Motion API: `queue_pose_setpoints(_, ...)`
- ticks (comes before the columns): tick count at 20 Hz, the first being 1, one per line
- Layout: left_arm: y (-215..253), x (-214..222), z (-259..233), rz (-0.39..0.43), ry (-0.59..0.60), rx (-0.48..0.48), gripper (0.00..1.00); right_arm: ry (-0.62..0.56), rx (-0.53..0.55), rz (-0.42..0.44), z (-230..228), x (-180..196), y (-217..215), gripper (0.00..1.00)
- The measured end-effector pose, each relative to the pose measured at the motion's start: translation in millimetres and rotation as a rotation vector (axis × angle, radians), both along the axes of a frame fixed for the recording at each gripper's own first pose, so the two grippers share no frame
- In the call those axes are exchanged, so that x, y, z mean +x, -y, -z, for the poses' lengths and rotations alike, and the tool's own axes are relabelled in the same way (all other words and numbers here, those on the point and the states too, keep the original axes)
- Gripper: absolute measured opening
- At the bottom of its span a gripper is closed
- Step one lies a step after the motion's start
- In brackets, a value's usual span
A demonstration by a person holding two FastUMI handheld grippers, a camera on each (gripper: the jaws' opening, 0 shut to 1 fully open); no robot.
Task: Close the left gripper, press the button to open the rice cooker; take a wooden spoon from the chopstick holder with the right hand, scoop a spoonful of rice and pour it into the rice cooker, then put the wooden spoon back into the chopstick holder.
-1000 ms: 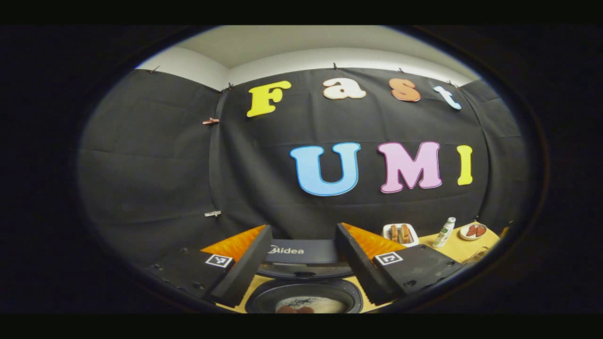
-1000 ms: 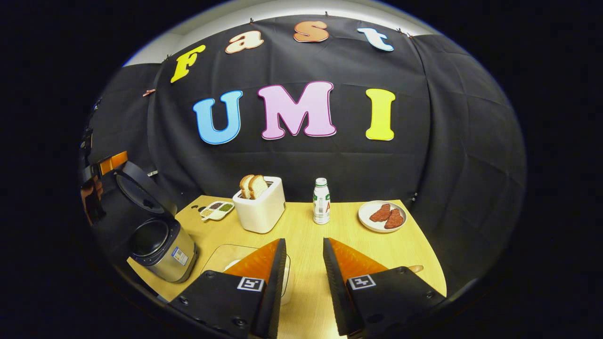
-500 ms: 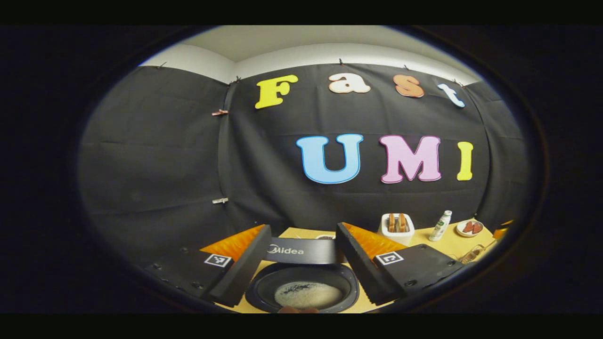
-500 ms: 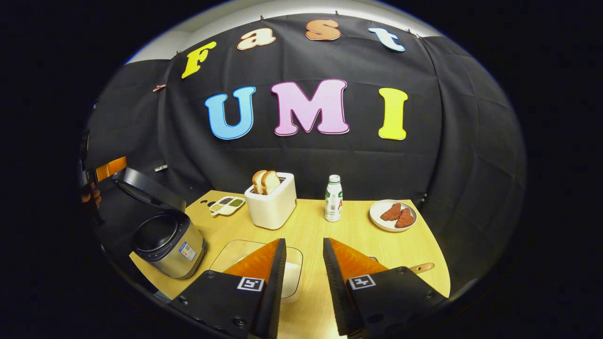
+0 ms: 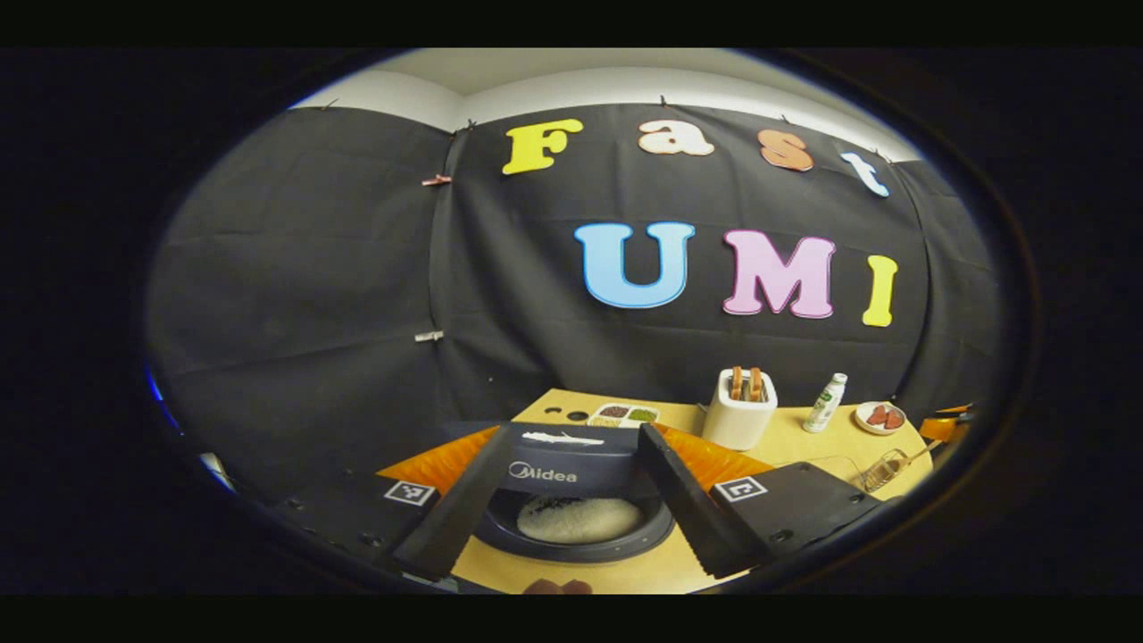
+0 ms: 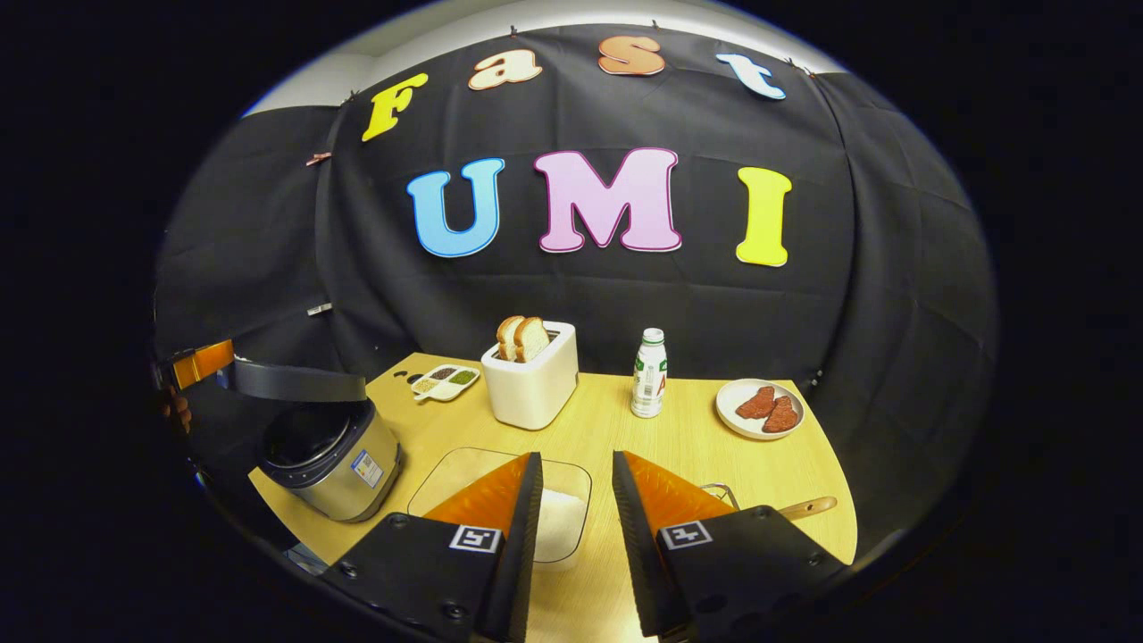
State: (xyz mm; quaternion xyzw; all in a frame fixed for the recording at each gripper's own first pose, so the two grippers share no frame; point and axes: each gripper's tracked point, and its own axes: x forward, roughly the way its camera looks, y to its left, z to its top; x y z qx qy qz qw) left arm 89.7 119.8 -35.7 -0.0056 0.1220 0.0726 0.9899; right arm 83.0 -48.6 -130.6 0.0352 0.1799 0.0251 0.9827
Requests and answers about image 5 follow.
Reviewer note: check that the white clothes peg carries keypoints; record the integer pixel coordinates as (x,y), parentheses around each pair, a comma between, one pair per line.
(429,336)

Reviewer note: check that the dark grey rice cooker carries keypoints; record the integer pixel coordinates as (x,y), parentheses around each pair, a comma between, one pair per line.
(571,455)

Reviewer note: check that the white round plate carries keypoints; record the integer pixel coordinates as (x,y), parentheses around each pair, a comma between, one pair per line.
(862,420)

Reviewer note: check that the white toaster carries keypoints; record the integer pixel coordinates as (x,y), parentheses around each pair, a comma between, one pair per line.
(737,424)

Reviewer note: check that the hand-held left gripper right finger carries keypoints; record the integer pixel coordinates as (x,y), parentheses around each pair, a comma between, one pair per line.
(688,509)

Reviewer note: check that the white rice heap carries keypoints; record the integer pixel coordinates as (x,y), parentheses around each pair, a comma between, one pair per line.
(580,521)

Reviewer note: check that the toast slice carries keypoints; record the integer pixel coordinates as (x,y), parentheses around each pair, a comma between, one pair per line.
(737,384)
(755,384)

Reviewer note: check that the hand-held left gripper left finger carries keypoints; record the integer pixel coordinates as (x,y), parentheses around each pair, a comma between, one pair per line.
(464,518)

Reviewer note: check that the pink clothes peg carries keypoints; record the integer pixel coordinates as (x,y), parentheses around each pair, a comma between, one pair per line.
(436,179)

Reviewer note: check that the brown wooden spoon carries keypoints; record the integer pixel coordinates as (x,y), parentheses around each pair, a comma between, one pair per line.
(920,451)

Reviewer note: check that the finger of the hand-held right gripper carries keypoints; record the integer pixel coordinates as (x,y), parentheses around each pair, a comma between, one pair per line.
(938,429)

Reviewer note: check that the white drink bottle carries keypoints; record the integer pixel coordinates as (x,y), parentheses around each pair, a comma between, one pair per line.
(823,406)

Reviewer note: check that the red meat piece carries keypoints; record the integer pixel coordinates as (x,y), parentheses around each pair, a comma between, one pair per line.
(877,415)
(894,419)

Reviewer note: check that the white divided bean dish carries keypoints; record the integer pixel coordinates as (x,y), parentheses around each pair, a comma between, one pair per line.
(625,415)

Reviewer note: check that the black backdrop cloth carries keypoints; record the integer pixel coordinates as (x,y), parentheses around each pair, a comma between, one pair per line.
(312,268)

